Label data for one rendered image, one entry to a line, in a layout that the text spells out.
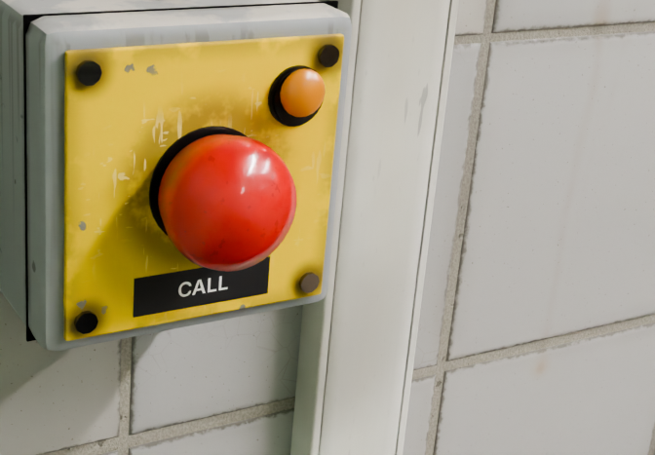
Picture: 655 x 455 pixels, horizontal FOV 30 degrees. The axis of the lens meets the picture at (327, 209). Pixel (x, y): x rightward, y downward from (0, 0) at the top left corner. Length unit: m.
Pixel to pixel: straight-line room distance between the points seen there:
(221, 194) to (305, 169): 0.05
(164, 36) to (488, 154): 0.21
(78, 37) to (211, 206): 0.06
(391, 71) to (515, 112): 0.09
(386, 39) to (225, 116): 0.11
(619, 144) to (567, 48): 0.06
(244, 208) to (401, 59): 0.14
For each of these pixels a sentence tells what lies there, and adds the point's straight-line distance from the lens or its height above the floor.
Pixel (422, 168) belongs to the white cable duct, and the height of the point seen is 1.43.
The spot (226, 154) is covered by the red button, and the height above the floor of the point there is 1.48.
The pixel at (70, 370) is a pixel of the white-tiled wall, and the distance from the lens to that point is 0.46.
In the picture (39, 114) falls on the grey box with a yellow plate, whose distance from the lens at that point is 0.35.
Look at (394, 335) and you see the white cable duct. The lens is 0.51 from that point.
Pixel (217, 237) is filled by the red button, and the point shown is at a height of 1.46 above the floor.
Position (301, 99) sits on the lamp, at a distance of 0.36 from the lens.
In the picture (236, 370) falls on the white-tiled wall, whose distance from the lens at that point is 0.50.
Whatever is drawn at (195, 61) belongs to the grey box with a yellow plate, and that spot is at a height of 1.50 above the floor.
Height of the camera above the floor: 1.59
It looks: 22 degrees down
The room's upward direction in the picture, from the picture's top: 5 degrees clockwise
